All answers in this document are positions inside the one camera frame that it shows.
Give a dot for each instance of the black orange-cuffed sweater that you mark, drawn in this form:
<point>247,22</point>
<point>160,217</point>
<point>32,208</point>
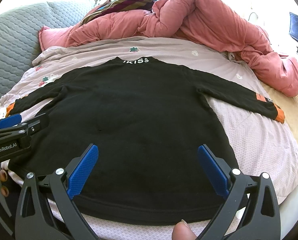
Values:
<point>148,119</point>

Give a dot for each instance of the right hand thumb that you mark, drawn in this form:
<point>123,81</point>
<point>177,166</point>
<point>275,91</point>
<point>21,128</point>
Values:
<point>182,231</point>

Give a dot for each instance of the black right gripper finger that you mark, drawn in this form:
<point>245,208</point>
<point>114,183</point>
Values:
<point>34,125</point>

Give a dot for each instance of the striped multicolour blanket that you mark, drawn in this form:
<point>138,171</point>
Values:
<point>111,6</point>

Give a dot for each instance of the pink padded quilt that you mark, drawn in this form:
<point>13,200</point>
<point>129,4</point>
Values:
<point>208,22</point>

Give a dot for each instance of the yellow blanket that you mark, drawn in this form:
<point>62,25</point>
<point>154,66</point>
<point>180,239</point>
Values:
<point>288,104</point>

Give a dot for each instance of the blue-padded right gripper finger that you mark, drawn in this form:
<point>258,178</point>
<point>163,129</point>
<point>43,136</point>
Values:
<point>10,121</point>

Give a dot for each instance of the grey quilted headboard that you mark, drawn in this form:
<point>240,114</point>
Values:
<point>19,43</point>

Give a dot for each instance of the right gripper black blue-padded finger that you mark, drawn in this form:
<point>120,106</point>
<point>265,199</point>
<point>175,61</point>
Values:
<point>250,210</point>
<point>46,209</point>

